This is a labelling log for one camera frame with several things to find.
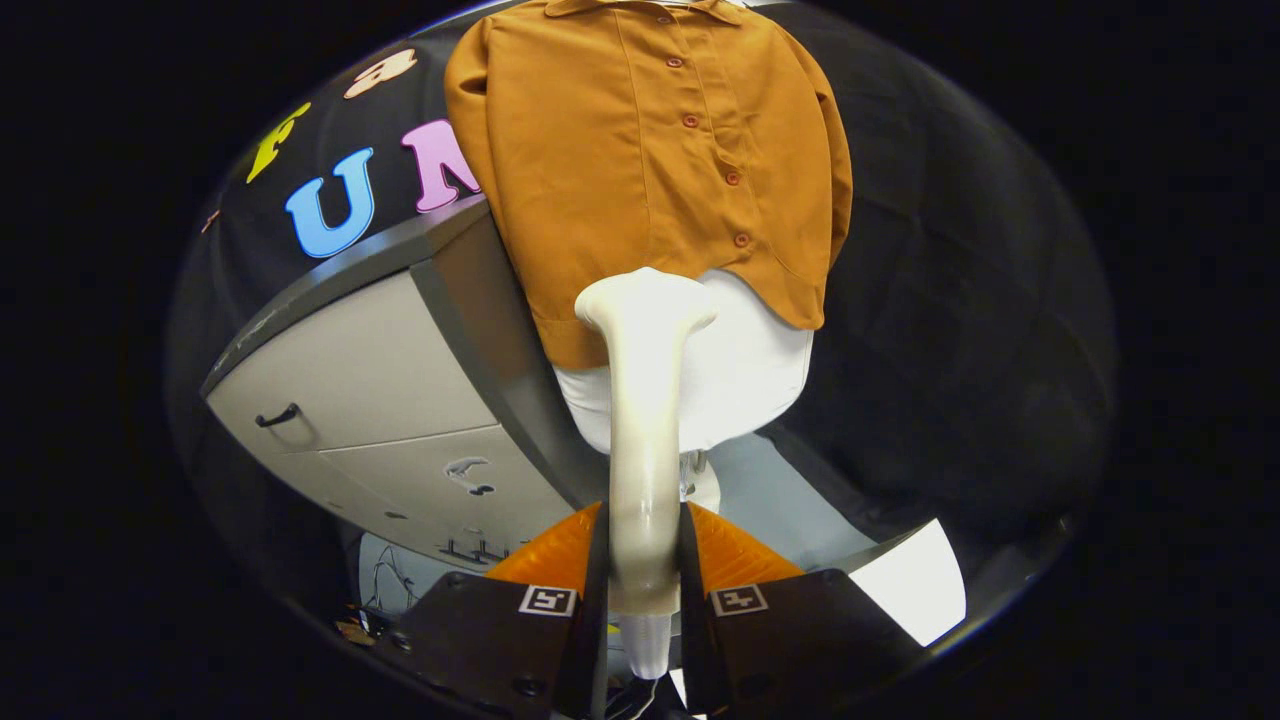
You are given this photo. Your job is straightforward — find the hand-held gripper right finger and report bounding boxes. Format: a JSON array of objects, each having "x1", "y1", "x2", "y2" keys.
[{"x1": 680, "y1": 500, "x2": 926, "y2": 720}]

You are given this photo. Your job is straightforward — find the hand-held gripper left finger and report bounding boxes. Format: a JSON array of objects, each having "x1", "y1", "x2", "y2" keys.
[{"x1": 375, "y1": 500, "x2": 611, "y2": 720}]

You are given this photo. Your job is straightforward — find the orange button shirt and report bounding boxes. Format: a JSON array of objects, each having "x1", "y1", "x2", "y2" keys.
[{"x1": 444, "y1": 0, "x2": 854, "y2": 371}]

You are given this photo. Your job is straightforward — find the white mannequin torso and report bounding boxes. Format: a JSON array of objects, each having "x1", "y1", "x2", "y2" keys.
[{"x1": 553, "y1": 268, "x2": 816, "y2": 513}]

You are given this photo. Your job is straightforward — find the grey drawer cabinet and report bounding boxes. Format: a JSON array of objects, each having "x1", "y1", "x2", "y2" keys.
[{"x1": 200, "y1": 195, "x2": 611, "y2": 571}]

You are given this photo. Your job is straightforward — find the thin black cables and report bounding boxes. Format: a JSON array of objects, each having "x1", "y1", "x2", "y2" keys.
[{"x1": 362, "y1": 545, "x2": 423, "y2": 613}]

